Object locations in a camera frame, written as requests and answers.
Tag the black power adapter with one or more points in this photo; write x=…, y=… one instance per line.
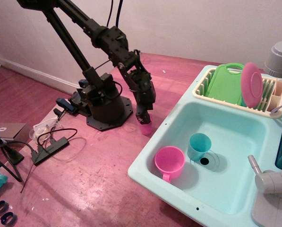
x=14, y=156

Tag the teal cup in sink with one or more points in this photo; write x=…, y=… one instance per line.
x=198, y=145

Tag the grey cardboard box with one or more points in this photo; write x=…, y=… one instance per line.
x=15, y=132

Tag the grey cylinder container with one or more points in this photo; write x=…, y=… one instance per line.
x=273, y=64

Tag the cream dish rack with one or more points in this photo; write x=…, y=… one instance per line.
x=271, y=98

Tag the clear plastic bag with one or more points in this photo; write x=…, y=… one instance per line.
x=37, y=130

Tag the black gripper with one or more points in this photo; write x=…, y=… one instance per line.
x=144, y=93

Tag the grey toy faucet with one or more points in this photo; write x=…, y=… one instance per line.
x=266, y=182

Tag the black usb hub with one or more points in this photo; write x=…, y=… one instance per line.
x=42, y=154

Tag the blue clamp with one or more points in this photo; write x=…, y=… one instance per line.
x=65, y=105

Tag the pink plate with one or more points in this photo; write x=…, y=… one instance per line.
x=251, y=85

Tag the grey spoon in rack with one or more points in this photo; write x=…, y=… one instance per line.
x=276, y=109

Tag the green cutting board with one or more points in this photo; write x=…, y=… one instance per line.
x=225, y=84

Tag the small pink tumbler cup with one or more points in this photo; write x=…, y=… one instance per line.
x=145, y=129

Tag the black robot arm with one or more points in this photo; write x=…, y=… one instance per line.
x=100, y=99

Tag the light teal toy sink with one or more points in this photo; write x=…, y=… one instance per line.
x=221, y=193

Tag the pink mug with handle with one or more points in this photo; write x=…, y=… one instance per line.
x=170, y=161

